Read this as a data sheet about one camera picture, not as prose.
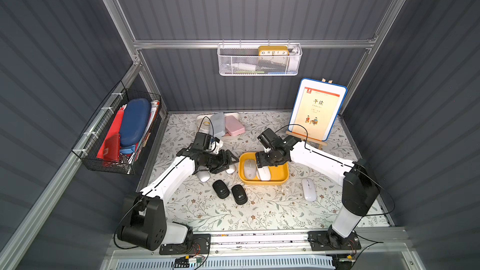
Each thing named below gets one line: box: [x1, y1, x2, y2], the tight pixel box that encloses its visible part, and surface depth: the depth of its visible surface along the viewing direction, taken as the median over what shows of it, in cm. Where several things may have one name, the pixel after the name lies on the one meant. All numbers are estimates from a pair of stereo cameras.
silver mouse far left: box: [196, 170, 211, 183], surface depth 94 cm
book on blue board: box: [287, 78, 348, 142], surface depth 91 cm
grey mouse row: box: [243, 159, 257, 180], surface depth 93 cm
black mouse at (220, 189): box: [212, 179, 230, 200], surface depth 88 cm
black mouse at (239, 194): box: [231, 184, 249, 205], surface depth 86 cm
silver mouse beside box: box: [225, 163, 237, 175], surface depth 96 cm
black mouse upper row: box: [209, 163, 222, 175], surface depth 75 cm
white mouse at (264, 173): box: [257, 165, 271, 182], surface depth 93 cm
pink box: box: [225, 115, 246, 137], surface depth 104 cm
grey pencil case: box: [210, 111, 226, 139], surface depth 107 cm
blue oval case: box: [120, 98, 152, 155], surface depth 74 cm
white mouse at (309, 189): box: [301, 178, 317, 202], surface depth 88 cm
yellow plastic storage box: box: [238, 151, 290, 186], surface depth 93 cm
